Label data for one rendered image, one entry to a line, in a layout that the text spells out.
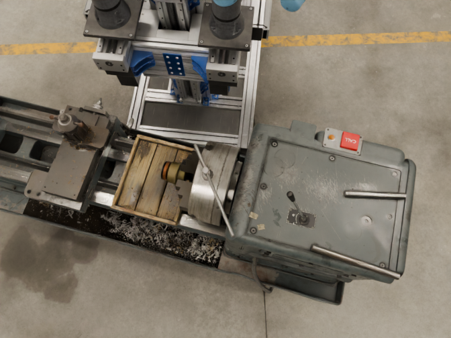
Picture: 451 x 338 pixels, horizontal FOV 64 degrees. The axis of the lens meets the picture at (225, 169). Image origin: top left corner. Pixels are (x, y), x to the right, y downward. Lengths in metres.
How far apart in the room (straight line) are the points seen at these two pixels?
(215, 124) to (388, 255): 1.53
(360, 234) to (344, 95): 1.80
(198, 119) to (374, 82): 1.41
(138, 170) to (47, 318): 1.35
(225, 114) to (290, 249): 1.46
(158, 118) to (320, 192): 1.53
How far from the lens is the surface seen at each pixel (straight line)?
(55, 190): 1.69
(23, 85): 3.25
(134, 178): 1.68
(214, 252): 1.89
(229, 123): 2.46
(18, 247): 2.83
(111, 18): 1.68
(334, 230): 1.25
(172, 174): 1.40
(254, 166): 1.26
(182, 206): 1.36
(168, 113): 2.53
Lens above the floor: 2.44
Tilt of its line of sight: 72 degrees down
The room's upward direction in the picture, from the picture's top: 1 degrees counter-clockwise
